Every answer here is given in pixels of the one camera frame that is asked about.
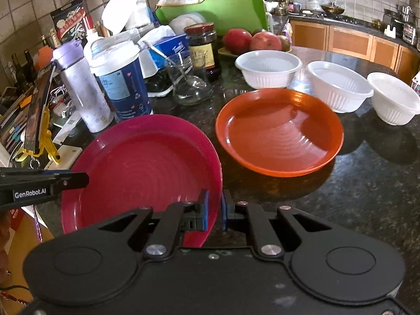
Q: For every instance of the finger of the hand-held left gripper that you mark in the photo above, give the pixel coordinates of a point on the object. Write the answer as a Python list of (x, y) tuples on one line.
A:
[(73, 181), (39, 171)]

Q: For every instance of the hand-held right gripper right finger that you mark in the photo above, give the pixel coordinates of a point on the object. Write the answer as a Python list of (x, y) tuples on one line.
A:
[(225, 213)]

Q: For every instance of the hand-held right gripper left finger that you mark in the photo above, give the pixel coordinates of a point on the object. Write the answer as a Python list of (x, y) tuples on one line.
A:
[(204, 210)]

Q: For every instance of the magenta plastic plate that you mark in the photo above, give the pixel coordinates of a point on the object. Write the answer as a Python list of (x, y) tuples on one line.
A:
[(137, 170)]

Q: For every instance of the orange plastic plate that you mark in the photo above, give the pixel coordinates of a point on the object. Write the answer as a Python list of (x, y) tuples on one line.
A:
[(279, 131)]

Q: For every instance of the white ribbed plastic bowl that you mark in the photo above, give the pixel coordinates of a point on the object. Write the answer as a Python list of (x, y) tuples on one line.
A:
[(393, 101), (267, 69), (338, 85)]

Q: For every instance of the stack of pale plates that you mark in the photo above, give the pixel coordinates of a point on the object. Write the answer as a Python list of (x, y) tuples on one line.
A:
[(185, 23)]

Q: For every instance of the white flat box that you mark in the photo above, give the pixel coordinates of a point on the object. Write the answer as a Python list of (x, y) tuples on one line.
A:
[(65, 156)]

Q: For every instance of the yellow phone stand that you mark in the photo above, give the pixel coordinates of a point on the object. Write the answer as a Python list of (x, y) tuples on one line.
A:
[(44, 139)]

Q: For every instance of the stack of magazines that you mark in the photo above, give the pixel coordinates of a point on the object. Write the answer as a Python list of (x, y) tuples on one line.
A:
[(13, 121)]

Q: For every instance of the black smartphone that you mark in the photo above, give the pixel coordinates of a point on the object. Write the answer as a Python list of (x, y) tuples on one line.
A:
[(39, 111)]

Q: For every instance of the lavender water bottle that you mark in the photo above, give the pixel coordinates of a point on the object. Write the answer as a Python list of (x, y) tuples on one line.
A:
[(85, 95)]

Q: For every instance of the dark glass bottle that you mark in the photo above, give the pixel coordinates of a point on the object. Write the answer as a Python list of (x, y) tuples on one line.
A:
[(30, 61), (18, 70)]

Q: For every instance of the blue paper cup white lid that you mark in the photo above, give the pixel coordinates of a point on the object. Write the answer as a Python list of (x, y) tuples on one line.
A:
[(121, 85)]

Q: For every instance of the orange round object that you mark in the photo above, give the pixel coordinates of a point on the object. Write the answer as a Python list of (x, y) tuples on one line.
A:
[(44, 57)]

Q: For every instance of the clear glass cup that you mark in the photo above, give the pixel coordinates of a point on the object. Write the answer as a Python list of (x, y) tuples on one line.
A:
[(192, 88)]

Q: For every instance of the black and white packet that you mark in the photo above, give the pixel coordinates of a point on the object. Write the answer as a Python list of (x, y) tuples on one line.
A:
[(159, 83)]

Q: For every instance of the metal spoon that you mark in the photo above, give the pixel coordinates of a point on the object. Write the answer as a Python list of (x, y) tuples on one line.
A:
[(157, 52)]

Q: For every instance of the black printed tea package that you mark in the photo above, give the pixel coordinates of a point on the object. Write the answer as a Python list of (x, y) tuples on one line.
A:
[(69, 19)]

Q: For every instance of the yellow fruit tray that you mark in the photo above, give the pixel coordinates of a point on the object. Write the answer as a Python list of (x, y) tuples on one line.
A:
[(226, 54)]

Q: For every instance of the dark sauce jar red lid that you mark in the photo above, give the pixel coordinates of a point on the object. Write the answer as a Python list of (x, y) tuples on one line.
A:
[(201, 52)]

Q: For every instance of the blue tissue pack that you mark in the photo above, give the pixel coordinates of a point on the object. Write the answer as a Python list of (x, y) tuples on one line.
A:
[(170, 47)]

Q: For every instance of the deep red apple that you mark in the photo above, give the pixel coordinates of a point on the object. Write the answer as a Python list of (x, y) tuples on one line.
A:
[(237, 39)]

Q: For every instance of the white plastic bag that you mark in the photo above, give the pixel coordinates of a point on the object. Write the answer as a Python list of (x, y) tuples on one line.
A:
[(121, 13)]

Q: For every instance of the pink speckled apple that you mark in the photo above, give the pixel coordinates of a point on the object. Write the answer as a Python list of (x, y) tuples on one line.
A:
[(265, 41)]

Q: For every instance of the brown kiwi fruit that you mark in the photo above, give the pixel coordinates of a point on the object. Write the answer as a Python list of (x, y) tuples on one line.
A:
[(284, 42)]

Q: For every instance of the white plastic jug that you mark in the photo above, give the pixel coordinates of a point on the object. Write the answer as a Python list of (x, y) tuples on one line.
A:
[(269, 18)]

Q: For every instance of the green cutting board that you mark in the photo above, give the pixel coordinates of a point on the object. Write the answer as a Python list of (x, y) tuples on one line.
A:
[(229, 10)]

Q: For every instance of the small lidded pot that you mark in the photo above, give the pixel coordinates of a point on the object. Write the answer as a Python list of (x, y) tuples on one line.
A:
[(280, 10)]

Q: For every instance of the wooden base cabinets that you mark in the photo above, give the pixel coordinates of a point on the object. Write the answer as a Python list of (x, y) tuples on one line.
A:
[(347, 41)]

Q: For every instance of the patterned gift bag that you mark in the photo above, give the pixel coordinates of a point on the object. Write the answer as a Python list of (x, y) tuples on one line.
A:
[(416, 83)]

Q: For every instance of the metal wok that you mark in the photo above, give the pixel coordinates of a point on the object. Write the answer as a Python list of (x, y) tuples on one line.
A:
[(333, 8)]

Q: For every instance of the white knife holder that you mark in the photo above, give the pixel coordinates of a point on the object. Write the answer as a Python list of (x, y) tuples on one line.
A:
[(390, 32)]

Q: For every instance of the steel cooking pots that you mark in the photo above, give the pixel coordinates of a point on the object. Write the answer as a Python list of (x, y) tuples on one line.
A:
[(398, 16)]

